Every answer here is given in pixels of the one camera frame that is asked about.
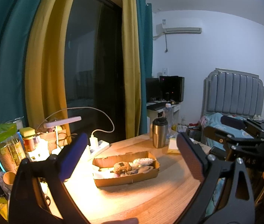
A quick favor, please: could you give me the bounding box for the white computer desk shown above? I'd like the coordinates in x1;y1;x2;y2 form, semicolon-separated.
146;101;182;131

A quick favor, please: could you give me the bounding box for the light blue bedding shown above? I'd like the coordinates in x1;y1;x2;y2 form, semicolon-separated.
201;112;249;145

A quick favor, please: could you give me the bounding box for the wide teal curtain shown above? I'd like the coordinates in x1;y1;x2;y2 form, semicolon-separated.
0;0;51;187

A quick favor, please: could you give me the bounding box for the grey padded bed headboard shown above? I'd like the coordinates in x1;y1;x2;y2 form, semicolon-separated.
204;68;264;119

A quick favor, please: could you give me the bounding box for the green plastic bag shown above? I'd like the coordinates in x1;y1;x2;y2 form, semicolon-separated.
0;122;18;144

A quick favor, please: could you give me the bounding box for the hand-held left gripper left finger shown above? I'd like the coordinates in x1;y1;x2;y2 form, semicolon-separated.
8;133;93;224

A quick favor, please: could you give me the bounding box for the white desk lamp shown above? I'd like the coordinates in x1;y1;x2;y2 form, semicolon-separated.
44;116;82;155

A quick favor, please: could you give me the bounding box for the yellow sponge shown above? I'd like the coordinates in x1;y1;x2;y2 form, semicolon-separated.
20;127;36;138

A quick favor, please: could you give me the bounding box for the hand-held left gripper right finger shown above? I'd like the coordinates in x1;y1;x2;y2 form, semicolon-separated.
176;132;256;224

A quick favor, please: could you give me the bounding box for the brown plush toy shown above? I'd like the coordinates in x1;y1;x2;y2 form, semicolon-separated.
113;161;132;174

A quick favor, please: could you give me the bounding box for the white air conditioner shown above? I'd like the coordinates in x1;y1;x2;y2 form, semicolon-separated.
162;27;202;35

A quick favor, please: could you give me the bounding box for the wide yellow curtain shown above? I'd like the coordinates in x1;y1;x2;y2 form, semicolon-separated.
25;0;81;136

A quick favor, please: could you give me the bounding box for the yellow packet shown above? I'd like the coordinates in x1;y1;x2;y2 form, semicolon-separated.
0;197;9;220

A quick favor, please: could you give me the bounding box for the narrow teal curtain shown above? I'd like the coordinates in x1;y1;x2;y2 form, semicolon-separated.
135;0;154;134

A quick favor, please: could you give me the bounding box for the white charging cable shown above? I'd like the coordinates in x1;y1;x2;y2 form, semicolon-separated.
37;107;115;138

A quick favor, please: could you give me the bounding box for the steel tumbler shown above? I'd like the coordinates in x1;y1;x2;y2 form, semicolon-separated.
152;118;168;148

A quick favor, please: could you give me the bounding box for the wooden desk organizer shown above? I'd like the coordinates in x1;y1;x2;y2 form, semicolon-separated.
39;131;67;153

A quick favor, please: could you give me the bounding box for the black computer monitor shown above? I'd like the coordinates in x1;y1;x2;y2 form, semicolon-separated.
145;78;160;102

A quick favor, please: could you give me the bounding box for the cardboard box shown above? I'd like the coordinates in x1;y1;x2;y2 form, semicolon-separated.
92;151;160;187

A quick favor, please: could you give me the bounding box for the white plush toy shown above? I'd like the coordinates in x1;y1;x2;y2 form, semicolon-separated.
132;157;157;166

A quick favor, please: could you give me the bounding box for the single paper cup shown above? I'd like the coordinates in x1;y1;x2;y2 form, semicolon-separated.
3;171;16;192

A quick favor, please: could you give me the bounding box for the grey knit glove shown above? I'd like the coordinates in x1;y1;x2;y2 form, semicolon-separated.
125;166;154;175

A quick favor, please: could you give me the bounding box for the white power strip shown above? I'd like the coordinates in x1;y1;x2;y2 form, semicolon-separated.
85;140;110;161

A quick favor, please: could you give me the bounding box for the dark glass window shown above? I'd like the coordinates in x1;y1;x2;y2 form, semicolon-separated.
64;0;125;140

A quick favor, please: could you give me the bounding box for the glass jar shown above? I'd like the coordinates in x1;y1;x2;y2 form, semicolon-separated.
22;136;36;152

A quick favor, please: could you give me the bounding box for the narrow yellow curtain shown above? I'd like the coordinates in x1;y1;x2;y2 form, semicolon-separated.
120;0;142;140

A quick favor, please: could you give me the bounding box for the clear plastic water bottle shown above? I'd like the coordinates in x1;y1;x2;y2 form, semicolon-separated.
164;103;173;138

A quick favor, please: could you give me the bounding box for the black computer tower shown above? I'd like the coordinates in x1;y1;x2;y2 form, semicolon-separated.
159;76;185;103

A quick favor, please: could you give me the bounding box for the white charger plug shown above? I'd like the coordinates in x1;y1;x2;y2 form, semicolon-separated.
90;134;99;150

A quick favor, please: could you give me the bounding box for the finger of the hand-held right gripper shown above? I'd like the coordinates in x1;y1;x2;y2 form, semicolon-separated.
203;126;264;162
220;115;264;137

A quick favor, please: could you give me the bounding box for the packed stack of paper cups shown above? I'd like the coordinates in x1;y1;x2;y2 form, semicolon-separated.
0;138;26;173

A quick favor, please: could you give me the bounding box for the yellow tissue pack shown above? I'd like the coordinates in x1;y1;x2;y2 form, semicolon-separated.
168;137;181;154

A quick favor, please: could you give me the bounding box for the black keyboard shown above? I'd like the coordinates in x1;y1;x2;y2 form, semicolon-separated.
149;104;167;111

